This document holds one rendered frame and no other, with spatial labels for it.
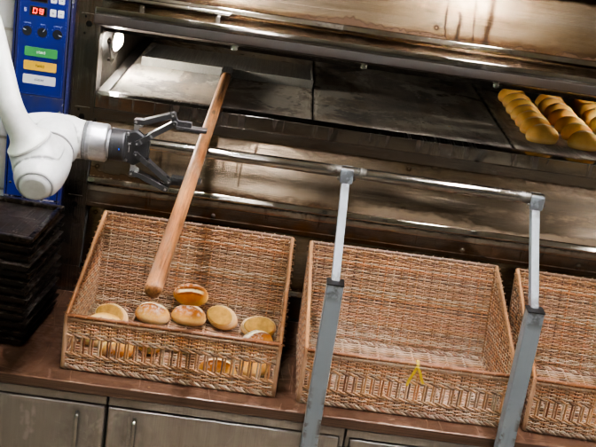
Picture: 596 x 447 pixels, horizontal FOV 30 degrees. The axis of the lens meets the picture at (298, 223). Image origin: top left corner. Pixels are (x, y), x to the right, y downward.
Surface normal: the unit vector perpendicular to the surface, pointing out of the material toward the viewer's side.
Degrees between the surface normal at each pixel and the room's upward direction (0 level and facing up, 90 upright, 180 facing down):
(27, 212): 0
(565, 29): 70
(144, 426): 90
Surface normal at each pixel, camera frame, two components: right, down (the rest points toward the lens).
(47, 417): -0.01, 0.33
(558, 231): 0.02, -0.03
